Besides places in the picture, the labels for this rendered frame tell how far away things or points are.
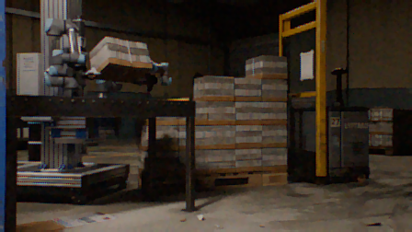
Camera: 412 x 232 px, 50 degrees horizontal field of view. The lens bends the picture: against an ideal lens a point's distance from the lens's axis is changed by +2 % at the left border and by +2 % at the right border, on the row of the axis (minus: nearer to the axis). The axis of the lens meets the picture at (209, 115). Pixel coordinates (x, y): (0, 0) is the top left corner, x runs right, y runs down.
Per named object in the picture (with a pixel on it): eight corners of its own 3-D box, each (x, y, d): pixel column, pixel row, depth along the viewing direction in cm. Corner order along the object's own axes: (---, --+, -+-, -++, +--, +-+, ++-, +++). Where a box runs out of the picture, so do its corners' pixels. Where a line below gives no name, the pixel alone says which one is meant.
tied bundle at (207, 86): (192, 102, 439) (192, 79, 440) (219, 102, 450) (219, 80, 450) (206, 100, 404) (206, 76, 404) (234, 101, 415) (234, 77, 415)
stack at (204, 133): (137, 187, 417) (137, 101, 418) (245, 180, 462) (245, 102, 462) (146, 193, 382) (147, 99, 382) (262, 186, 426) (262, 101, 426)
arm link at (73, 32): (78, 29, 357) (84, 68, 326) (63, 29, 353) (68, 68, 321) (79, 17, 349) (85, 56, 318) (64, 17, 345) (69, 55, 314)
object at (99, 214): (102, 211, 312) (102, 210, 312) (122, 218, 291) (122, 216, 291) (50, 220, 288) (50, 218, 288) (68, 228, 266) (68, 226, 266)
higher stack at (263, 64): (244, 180, 461) (244, 60, 462) (268, 179, 473) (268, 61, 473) (262, 186, 426) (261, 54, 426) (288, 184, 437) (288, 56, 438)
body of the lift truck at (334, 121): (291, 175, 501) (291, 107, 502) (329, 173, 522) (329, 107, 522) (329, 184, 437) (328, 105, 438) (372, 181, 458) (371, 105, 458)
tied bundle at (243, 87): (219, 102, 451) (219, 80, 451) (245, 102, 461) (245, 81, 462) (234, 101, 415) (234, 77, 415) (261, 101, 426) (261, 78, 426)
